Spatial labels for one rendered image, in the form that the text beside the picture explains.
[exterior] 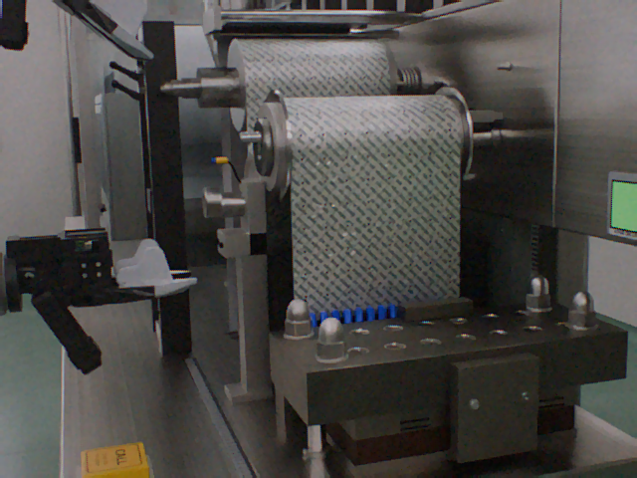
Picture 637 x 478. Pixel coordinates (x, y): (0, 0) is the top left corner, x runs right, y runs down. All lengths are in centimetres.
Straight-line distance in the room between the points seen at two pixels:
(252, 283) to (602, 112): 49
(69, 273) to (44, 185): 561
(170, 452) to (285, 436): 14
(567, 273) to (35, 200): 555
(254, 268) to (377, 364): 29
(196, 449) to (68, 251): 28
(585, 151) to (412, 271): 27
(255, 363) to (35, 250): 35
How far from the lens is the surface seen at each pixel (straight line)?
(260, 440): 99
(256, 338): 109
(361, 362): 84
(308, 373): 82
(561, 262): 134
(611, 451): 99
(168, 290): 93
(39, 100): 651
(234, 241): 105
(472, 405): 88
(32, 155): 652
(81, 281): 94
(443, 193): 106
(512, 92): 112
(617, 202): 93
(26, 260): 94
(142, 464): 90
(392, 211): 103
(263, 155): 101
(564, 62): 102
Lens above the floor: 130
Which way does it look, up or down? 10 degrees down
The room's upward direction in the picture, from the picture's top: 1 degrees counter-clockwise
